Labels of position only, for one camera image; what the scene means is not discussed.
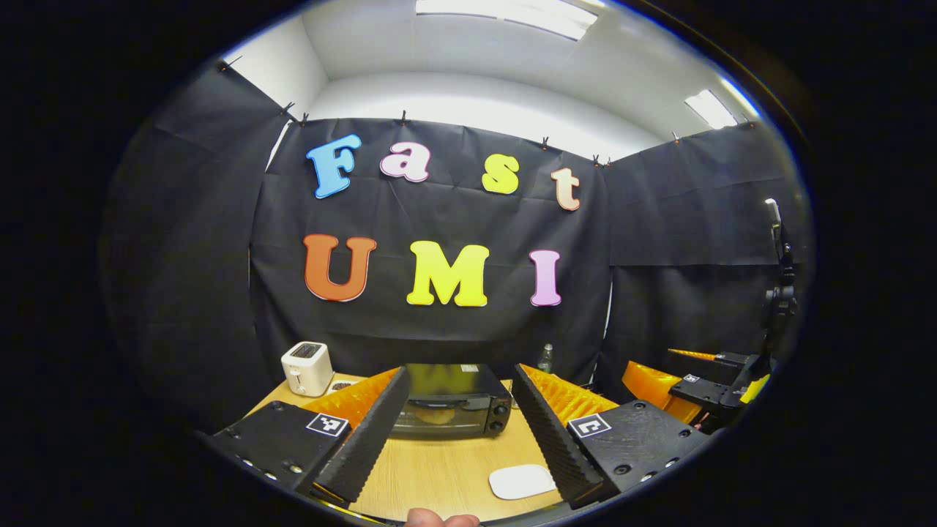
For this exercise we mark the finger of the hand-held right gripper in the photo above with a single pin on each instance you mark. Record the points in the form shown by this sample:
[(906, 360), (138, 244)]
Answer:
[(648, 380), (732, 359)]

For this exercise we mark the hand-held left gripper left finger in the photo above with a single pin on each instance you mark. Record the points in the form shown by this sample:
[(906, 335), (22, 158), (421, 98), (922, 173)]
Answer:
[(370, 435)]

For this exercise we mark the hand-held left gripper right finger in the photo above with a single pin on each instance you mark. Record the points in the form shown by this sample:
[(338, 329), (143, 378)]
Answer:
[(549, 439)]

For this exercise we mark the golden bread piece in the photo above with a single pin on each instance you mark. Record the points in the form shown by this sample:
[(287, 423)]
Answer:
[(439, 416)]

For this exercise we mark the black electric oven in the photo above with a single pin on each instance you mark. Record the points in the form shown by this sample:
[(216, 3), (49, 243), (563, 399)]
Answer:
[(468, 388)]

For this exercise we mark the white plate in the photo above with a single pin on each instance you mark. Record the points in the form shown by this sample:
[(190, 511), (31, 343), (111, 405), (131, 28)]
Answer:
[(521, 482)]

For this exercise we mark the clear bottle with green label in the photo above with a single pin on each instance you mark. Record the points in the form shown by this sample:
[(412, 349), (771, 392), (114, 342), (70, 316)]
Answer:
[(545, 359)]

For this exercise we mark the white toaster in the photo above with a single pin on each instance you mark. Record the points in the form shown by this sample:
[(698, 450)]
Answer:
[(306, 367)]

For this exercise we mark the black backdrop cloth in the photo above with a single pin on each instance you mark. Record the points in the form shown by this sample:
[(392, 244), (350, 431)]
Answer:
[(439, 219)]

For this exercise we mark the small ceiling light panel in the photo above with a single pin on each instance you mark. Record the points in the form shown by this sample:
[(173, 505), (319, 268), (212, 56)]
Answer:
[(711, 109)]

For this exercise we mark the long ceiling light panel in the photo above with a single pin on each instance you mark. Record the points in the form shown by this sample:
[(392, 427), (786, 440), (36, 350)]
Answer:
[(512, 15)]

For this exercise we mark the black camera stand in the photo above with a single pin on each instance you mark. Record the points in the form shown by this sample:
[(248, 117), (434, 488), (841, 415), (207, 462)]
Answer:
[(783, 293)]

